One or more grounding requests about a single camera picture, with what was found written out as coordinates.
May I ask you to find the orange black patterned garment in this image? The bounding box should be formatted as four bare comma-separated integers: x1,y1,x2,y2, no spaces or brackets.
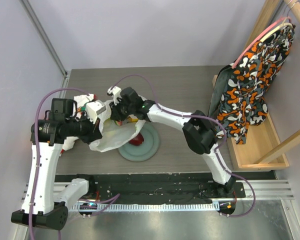
208,24,295,145

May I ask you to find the fake watermelon slice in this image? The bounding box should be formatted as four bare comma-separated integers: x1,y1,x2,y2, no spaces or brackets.
114,120,123,126

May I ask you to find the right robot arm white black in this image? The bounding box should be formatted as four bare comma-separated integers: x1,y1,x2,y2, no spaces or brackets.
107,86,236,198

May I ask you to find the pink clothes hanger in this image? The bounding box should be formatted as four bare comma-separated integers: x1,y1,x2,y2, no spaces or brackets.
231,16,292,69

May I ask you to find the yellow fake fruit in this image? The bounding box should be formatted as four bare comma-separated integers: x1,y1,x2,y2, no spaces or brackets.
127,116,138,123

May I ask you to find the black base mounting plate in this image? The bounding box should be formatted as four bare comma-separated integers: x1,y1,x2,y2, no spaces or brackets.
55,172,246,204

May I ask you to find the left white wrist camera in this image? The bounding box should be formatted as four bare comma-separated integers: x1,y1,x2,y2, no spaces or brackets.
85,100,106,124

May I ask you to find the cream clothes hanger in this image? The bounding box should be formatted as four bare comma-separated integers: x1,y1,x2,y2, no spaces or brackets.
260,22,293,42

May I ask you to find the wooden clothes rack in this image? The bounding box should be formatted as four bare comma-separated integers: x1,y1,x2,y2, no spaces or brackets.
226,0,300,171

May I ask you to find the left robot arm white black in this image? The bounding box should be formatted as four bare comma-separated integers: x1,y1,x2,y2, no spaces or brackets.
11,94,106,231

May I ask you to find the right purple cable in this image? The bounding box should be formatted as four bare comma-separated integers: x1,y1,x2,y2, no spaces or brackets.
110,74,256,218

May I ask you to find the colourful rainbow cartoon cloth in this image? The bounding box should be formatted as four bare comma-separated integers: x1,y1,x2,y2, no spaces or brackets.
59,93,98,156

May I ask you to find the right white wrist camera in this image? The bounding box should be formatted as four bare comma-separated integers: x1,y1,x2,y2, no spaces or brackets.
107,86,122,105

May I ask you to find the white slotted cable duct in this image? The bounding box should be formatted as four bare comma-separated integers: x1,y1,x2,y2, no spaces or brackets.
69,202,220,213

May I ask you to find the grey-blue round plate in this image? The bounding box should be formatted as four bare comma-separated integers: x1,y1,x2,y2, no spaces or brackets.
118,123,161,162

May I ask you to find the red fake apple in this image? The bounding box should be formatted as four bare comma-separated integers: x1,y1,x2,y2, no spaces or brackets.
129,133,145,146

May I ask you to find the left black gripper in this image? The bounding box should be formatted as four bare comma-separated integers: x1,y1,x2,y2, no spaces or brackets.
65,110,103,145

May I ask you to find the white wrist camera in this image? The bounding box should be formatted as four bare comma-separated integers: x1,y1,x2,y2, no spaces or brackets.
107,86,122,105
85,100,106,124

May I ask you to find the white plastic bag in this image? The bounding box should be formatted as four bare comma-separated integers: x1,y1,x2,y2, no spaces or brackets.
89,100,146,153

